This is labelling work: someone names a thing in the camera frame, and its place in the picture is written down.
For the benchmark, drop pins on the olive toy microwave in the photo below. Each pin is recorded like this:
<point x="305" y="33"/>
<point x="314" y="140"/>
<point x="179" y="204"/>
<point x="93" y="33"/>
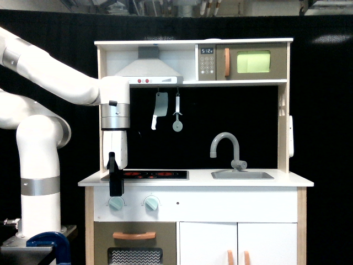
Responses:
<point x="247" y="61"/>

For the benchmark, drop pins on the grey range hood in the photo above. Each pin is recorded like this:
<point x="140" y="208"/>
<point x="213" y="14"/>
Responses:
<point x="148" y="69"/>

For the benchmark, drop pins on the right mint stove knob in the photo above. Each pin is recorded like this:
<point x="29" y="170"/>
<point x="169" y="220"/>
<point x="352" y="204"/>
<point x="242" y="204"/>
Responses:
<point x="151" y="203"/>

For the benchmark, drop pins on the toy pizza cutter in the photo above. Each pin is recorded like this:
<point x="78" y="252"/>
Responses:
<point x="177" y="125"/>

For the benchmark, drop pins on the black backdrop curtain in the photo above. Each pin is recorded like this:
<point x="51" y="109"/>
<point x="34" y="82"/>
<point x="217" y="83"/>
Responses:
<point x="320" y="103"/>

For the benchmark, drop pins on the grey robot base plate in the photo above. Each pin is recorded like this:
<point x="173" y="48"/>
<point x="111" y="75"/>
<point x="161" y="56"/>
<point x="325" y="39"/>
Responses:
<point x="18" y="242"/>

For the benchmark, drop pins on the grey toy faucet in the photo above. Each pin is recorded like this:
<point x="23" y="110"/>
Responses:
<point x="237" y="164"/>

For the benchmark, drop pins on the olive oven door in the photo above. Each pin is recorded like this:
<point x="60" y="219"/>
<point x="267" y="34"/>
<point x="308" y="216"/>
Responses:
<point x="160" y="250"/>

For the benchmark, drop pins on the grey toy sink basin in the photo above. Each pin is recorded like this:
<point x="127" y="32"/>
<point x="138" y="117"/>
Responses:
<point x="240" y="175"/>

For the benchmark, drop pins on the left orange cabinet handle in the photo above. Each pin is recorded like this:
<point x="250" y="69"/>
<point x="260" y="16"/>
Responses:
<point x="230" y="257"/>

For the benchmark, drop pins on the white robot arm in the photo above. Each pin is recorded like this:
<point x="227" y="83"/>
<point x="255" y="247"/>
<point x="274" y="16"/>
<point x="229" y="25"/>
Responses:
<point x="40" y="132"/>

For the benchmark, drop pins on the white side-mounted board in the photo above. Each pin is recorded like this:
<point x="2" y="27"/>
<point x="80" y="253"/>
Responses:
<point x="291" y="140"/>

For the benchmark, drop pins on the orange cabinet handle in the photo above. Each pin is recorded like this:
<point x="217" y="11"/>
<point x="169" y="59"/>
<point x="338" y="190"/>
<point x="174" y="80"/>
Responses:
<point x="230" y="257"/>
<point x="246" y="258"/>

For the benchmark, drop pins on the right orange cabinet handle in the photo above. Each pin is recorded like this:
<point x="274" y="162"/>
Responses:
<point x="246" y="258"/>

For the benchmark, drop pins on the blue clamp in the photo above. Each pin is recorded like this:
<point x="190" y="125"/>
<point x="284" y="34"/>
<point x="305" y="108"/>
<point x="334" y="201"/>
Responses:
<point x="57" y="240"/>

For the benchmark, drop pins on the orange oven handle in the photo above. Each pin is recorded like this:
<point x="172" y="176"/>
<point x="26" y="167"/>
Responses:
<point x="143" y="236"/>

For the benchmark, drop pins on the white wooden toy kitchen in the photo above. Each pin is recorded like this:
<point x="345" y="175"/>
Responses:
<point x="202" y="198"/>

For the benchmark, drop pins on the mint stove knob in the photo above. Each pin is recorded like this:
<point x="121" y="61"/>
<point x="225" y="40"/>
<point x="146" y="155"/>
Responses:
<point x="151" y="203"/>
<point x="116" y="203"/>

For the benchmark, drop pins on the white cabinet door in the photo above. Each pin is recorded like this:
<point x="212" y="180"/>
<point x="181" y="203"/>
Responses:
<point x="207" y="242"/>
<point x="268" y="243"/>

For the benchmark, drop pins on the black toy stovetop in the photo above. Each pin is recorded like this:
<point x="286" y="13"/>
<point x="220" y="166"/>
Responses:
<point x="160" y="174"/>

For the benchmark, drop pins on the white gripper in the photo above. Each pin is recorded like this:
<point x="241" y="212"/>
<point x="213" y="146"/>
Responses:
<point x="115" y="159"/>

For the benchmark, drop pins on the left mint stove knob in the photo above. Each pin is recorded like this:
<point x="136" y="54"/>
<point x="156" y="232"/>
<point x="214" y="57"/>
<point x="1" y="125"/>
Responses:
<point x="116" y="203"/>

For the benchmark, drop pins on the toy cleaver knife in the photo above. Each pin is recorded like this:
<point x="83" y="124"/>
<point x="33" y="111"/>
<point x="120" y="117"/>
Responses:
<point x="161" y="107"/>

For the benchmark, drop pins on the right white cabinet door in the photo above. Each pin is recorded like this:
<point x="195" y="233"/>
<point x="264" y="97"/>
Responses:
<point x="268" y="243"/>

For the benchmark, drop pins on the orange microwave handle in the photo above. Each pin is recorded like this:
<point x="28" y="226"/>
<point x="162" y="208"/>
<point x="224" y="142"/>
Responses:
<point x="227" y="62"/>

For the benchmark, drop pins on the left white cabinet door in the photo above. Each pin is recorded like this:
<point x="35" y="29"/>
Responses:
<point x="207" y="242"/>

